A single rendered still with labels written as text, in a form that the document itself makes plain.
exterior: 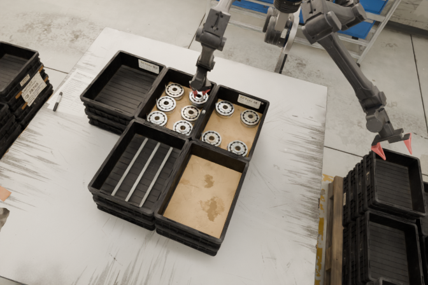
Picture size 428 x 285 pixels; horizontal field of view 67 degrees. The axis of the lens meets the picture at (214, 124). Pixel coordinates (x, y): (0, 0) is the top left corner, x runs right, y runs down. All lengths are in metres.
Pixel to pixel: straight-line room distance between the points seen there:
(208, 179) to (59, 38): 2.46
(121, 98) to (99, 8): 2.20
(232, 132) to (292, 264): 0.69
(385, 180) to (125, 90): 1.68
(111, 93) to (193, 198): 0.75
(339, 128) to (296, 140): 1.20
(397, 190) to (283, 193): 0.85
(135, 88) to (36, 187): 0.70
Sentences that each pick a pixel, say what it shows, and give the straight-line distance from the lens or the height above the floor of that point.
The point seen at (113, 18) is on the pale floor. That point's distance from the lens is 3.75.
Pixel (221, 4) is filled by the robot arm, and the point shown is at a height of 1.52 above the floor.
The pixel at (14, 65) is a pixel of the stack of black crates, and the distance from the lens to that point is 2.67.
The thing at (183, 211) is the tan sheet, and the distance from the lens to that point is 1.47.
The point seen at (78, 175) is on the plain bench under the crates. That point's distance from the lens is 1.75.
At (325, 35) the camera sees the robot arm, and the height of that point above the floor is 1.55.
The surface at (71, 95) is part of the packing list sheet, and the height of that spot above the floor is 0.70.
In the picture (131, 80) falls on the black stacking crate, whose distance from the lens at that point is 1.91.
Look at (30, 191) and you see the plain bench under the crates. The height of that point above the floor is 0.70.
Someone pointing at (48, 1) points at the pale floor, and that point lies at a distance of 4.11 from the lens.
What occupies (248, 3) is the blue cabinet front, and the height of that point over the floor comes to 0.38.
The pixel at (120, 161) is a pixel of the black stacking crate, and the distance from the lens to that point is 1.60.
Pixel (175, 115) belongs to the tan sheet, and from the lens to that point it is 1.73.
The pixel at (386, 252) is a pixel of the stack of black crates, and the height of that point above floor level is 0.38.
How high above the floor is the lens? 2.20
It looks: 53 degrees down
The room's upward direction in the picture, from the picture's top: 11 degrees clockwise
